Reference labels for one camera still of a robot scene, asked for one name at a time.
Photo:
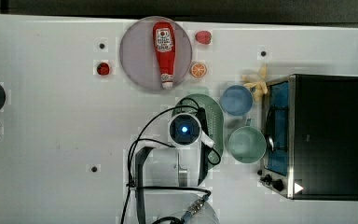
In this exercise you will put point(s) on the peeled banana toy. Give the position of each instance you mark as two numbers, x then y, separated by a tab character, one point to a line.
257	86

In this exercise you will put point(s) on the red green toy apple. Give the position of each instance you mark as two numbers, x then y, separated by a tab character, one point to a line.
203	37

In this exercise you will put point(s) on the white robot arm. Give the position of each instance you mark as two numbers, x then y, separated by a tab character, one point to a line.
165	179

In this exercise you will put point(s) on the red ketchup bottle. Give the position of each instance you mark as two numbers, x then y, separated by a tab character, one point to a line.
164	46

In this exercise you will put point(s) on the blue cup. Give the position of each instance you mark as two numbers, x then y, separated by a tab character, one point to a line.
236	100

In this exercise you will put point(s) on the black toaster oven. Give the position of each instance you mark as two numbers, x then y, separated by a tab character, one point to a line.
310	123

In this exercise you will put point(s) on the orange slice toy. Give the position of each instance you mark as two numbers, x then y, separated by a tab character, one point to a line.
198	70

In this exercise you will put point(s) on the grey round plate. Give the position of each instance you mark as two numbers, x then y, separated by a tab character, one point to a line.
138	57

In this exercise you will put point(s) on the green mug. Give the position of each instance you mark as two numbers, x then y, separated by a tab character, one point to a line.
247	144

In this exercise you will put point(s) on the red strawberry toy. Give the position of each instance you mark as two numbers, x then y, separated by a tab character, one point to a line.
103	69

